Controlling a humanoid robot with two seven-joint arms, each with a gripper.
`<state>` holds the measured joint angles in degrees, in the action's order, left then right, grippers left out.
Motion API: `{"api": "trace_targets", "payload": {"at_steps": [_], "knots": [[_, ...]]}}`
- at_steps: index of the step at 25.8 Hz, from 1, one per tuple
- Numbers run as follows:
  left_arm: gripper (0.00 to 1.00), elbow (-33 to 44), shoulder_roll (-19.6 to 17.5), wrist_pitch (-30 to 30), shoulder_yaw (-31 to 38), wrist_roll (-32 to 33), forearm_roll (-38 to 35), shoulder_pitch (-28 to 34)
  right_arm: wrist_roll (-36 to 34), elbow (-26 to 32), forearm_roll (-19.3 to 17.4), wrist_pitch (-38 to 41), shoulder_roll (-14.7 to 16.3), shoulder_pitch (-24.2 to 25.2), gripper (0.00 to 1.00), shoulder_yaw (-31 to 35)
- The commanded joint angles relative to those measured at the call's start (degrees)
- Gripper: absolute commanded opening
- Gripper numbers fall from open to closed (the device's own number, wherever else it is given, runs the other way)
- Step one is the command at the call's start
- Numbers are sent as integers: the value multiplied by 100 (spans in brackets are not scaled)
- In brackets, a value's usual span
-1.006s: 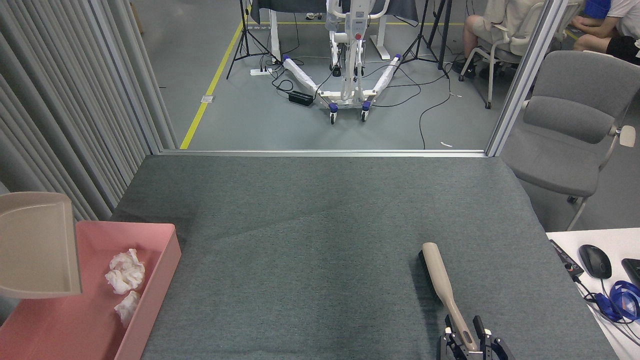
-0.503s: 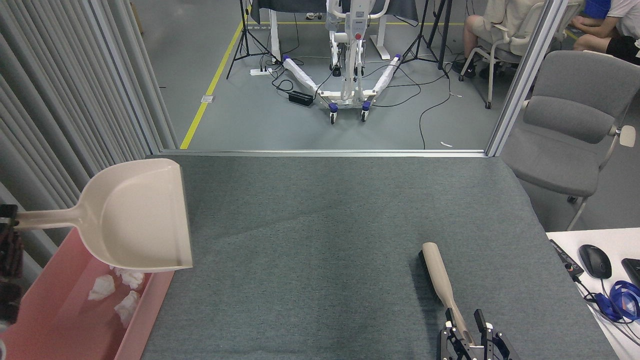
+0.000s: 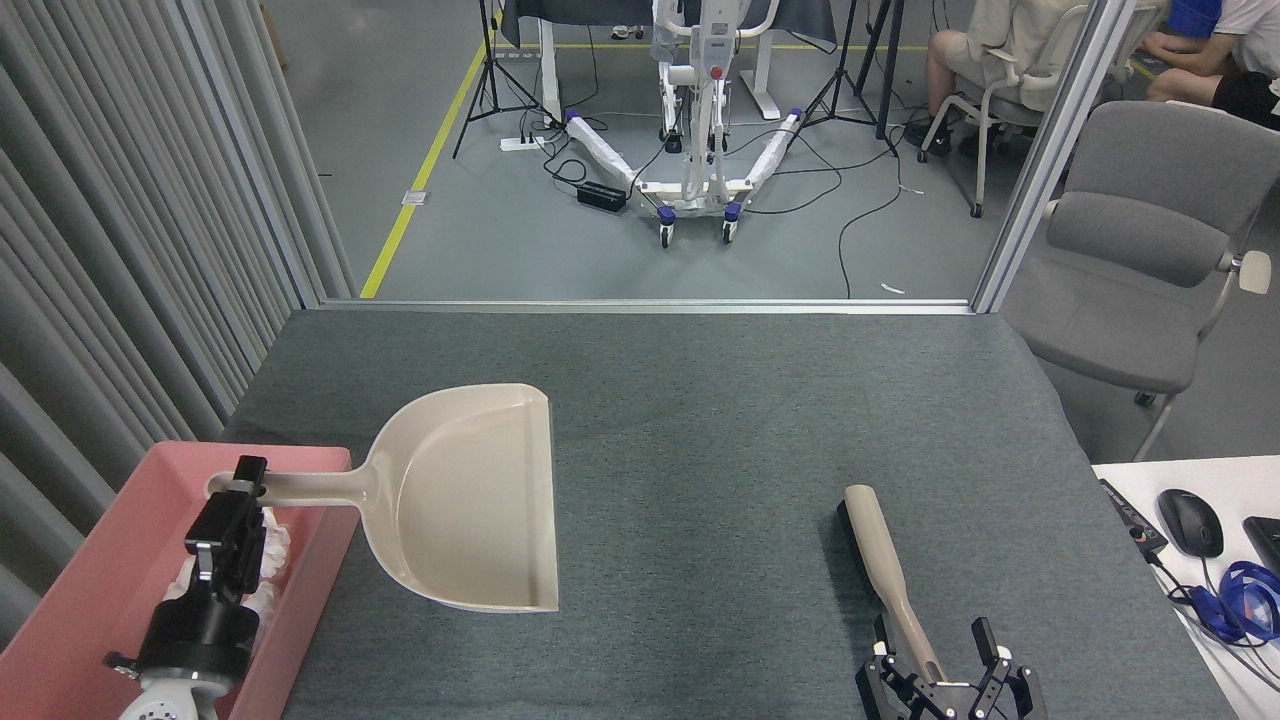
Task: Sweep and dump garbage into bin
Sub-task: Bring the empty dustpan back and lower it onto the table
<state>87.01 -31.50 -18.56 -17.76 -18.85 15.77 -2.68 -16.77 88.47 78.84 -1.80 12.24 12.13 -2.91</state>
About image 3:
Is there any beige plastic dustpan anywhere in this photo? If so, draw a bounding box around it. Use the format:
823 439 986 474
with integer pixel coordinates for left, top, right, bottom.
205 383 561 613

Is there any flat black device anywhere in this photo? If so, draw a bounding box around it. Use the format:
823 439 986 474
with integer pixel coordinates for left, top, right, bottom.
1098 479 1169 557

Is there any pink plastic bin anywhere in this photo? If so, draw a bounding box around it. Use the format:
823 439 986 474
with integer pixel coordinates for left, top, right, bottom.
0 442 364 720

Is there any white side table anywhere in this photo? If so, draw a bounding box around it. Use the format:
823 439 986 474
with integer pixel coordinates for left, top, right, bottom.
1092 456 1280 720

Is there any black computer mouse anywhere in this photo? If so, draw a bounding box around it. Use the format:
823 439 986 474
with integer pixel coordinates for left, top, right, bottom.
1158 489 1224 559

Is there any white stand on wheels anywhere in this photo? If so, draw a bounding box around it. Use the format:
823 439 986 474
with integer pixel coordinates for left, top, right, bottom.
563 0 806 249

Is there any black tripod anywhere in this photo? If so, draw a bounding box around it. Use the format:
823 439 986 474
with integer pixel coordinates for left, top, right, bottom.
790 0 901 159
452 0 561 161

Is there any silver aluminium rail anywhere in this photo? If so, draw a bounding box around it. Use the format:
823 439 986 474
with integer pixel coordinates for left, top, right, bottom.
320 298 976 315

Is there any white mesh office chair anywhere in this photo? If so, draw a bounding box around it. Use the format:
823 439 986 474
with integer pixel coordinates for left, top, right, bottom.
918 5 1091 219

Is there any grey ribbed wall panel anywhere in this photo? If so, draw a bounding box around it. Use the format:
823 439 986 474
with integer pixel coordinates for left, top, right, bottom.
0 0 356 651

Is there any black keyboard corner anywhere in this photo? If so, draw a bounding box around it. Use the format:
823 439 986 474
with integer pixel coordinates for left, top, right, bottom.
1243 516 1280 578

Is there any white desk with black cloth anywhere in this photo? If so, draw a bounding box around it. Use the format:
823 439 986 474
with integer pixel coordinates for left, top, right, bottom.
497 0 839 126

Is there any person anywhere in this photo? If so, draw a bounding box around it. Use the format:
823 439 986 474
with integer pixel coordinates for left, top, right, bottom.
903 0 1091 158
1135 0 1280 131

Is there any beige hand brush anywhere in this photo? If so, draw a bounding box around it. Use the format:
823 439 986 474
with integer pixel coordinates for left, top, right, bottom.
836 484 949 686

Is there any grey office chair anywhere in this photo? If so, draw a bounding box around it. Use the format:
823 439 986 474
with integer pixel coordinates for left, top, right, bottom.
1000 100 1280 463

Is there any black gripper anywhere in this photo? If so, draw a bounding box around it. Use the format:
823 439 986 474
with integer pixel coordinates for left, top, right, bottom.
138 457 267 681
855 615 1048 720

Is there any blue lanyard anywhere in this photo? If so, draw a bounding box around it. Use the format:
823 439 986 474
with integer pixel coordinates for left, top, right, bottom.
1215 561 1280 644

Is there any silver aluminium post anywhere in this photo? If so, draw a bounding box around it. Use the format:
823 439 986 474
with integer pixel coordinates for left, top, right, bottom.
972 0 1141 314

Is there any black floor cable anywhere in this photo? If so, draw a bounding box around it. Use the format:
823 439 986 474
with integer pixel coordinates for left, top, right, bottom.
745 130 906 299

